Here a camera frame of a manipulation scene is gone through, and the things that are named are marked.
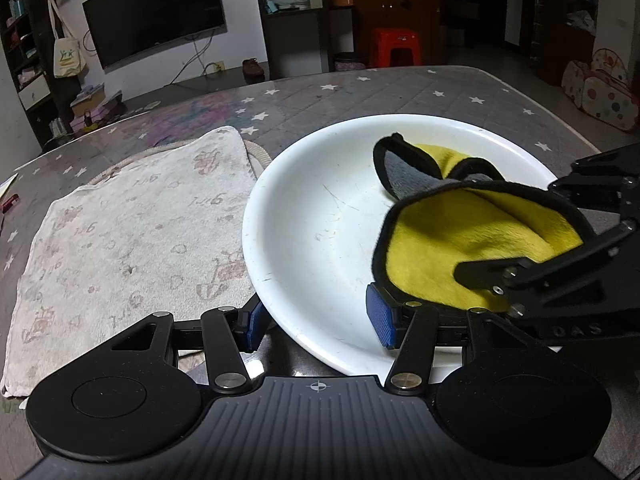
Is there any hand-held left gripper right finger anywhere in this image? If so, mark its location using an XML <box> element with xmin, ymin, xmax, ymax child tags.
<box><xmin>366</xmin><ymin>282</ymin><xmax>566</xmax><ymax>396</ymax></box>

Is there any cream tote bag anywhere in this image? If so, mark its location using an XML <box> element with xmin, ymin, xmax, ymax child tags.
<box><xmin>47</xmin><ymin>0</ymin><xmax>87</xmax><ymax>79</ymax></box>

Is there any black low television bench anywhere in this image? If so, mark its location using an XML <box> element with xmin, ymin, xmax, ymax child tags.
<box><xmin>122</xmin><ymin>67</ymin><xmax>271</xmax><ymax>106</ymax></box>

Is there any white bowl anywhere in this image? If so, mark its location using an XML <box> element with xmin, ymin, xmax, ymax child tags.
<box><xmin>242</xmin><ymin>114</ymin><xmax>561</xmax><ymax>376</ymax></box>

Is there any red plastic stool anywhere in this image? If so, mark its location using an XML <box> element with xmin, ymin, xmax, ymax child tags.
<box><xmin>369</xmin><ymin>27</ymin><xmax>423</xmax><ymax>67</ymax></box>

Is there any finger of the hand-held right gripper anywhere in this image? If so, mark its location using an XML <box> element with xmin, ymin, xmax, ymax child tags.
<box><xmin>547</xmin><ymin>142</ymin><xmax>640</xmax><ymax>221</ymax></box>
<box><xmin>452</xmin><ymin>220</ymin><xmax>640</xmax><ymax>311</ymax></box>

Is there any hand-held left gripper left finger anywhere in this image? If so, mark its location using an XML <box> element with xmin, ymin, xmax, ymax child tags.
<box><xmin>97</xmin><ymin>296</ymin><xmax>271</xmax><ymax>396</ymax></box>

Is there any black television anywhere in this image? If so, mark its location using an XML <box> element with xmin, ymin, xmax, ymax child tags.
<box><xmin>81</xmin><ymin>0</ymin><xmax>227</xmax><ymax>70</ymax></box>

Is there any grey star-print table cover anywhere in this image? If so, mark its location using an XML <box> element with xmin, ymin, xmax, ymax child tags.
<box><xmin>0</xmin><ymin>65</ymin><xmax>640</xmax><ymax>478</ymax></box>

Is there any yellow grey cleaning cloth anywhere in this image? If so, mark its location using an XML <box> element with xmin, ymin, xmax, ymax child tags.
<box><xmin>371</xmin><ymin>132</ymin><xmax>598</xmax><ymax>311</ymax></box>

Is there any dark shelf unit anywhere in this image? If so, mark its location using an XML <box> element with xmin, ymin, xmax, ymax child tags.
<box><xmin>0</xmin><ymin>0</ymin><xmax>66</xmax><ymax>146</ymax></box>

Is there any polka dot play tent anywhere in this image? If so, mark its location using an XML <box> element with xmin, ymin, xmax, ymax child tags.
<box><xmin>561</xmin><ymin>49</ymin><xmax>640</xmax><ymax>133</ymax></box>

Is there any stack of pink boxes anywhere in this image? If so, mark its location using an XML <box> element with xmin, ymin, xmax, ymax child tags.
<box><xmin>69</xmin><ymin>84</ymin><xmax>125</xmax><ymax>133</ymax></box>

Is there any white patterned towel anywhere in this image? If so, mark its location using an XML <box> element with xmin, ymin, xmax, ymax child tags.
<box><xmin>0</xmin><ymin>126</ymin><xmax>261</xmax><ymax>400</ymax></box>

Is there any brown wooden cabinet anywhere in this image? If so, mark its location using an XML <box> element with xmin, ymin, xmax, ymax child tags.
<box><xmin>347</xmin><ymin>0</ymin><xmax>441</xmax><ymax>68</ymax></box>

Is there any wooden bookcase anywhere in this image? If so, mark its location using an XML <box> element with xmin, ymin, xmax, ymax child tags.
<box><xmin>520</xmin><ymin>0</ymin><xmax>601</xmax><ymax>86</ymax></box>

